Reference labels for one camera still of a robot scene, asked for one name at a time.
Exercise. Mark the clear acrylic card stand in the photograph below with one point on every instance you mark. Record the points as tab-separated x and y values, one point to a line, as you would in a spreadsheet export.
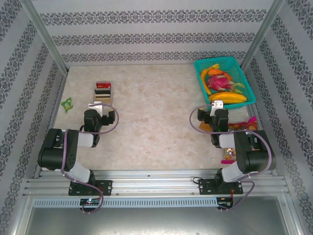
113	98

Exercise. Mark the orange leather card holder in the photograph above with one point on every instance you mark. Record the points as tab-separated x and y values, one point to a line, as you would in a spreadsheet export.
203	127

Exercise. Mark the red VIP card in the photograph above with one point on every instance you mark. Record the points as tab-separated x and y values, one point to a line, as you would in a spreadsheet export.
104	85

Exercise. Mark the right black and white robot arm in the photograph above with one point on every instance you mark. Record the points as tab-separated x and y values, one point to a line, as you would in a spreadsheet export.
254	151

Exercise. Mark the left black and white robot arm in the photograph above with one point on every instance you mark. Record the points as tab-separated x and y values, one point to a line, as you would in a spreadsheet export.
53	151

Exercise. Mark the gold card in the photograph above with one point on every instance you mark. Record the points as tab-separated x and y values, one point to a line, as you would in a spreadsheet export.
102	97

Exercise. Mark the black card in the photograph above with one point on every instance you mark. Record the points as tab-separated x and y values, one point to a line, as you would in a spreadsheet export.
102	91

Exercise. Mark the yellow banana bunch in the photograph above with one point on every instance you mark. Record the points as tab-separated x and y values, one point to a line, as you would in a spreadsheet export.
227	98

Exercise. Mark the colourful candy bag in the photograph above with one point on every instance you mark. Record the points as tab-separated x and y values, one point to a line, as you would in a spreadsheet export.
244	126

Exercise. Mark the green candy wrapper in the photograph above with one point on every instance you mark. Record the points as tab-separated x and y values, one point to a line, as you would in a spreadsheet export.
67	104

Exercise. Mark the pink dragon fruit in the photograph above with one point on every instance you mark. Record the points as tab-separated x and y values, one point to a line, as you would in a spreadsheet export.
216	83

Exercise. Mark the single yellow banana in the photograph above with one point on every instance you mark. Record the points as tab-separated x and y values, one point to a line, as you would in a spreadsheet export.
203	78

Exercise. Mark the orange fruit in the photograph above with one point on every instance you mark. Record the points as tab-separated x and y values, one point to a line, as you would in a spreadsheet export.
215	72

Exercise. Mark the teal plastic basket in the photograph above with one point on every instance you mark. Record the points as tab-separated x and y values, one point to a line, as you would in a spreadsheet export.
234	64

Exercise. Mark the left controller board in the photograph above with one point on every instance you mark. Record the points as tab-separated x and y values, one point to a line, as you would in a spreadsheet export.
89	201

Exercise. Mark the controller board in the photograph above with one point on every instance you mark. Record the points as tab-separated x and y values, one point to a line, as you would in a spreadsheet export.
225	204
89	201

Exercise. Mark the right controller board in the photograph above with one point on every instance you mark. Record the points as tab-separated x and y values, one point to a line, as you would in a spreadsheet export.
225	204

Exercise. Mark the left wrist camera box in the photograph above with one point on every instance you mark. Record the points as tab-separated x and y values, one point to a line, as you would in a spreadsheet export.
97	107

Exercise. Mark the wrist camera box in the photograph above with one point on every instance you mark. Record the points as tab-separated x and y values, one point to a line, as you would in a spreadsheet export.
97	107
217	104

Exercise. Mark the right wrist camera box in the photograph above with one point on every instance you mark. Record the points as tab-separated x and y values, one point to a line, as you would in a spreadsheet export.
217	104

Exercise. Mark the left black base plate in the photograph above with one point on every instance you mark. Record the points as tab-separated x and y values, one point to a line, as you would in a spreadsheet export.
106	187

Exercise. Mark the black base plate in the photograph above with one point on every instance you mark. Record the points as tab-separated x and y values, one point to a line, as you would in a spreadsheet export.
205	187
106	187

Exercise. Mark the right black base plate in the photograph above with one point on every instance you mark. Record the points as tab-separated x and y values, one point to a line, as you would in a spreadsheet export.
205	187

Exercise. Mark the aluminium mounting rail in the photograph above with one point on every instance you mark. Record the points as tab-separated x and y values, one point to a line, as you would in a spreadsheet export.
156	183

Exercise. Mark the right aluminium frame post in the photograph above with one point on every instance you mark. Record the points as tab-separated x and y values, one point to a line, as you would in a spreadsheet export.
262	31

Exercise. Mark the aluminium frame post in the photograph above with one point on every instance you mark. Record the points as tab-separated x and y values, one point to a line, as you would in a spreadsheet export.
262	31
44	34

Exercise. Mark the left aluminium frame post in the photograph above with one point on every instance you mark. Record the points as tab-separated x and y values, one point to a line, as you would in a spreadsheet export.
44	34

